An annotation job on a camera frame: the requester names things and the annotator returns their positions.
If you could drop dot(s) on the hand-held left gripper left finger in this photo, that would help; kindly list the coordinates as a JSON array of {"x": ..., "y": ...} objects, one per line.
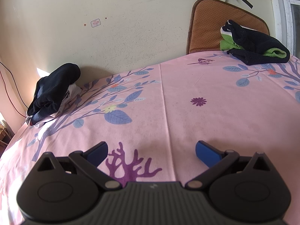
[{"x": 97, "y": 154}]

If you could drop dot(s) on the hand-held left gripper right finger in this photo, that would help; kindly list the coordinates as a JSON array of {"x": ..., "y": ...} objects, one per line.
[{"x": 207, "y": 154}]

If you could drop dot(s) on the dark garment with green lining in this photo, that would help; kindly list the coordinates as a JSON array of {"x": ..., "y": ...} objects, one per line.
[{"x": 253, "y": 42}]

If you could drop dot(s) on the pink floral bedsheet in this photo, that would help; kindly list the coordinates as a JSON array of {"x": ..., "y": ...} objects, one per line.
[{"x": 175, "y": 121}]

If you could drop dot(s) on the dark crumpled garment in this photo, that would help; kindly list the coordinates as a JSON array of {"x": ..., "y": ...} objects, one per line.
[{"x": 54, "y": 84}]

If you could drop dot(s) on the wooden furniture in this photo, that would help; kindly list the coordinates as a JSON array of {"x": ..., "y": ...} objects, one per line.
[{"x": 3, "y": 131}]

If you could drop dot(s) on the brown perforated cushion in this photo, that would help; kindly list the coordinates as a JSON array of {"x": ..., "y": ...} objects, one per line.
[{"x": 206, "y": 23}]

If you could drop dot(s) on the small wall sticker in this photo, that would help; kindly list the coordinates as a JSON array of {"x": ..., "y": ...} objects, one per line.
[{"x": 95, "y": 23}]

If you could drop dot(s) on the white window frame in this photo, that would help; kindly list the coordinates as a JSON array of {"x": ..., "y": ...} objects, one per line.
[{"x": 284, "y": 16}]

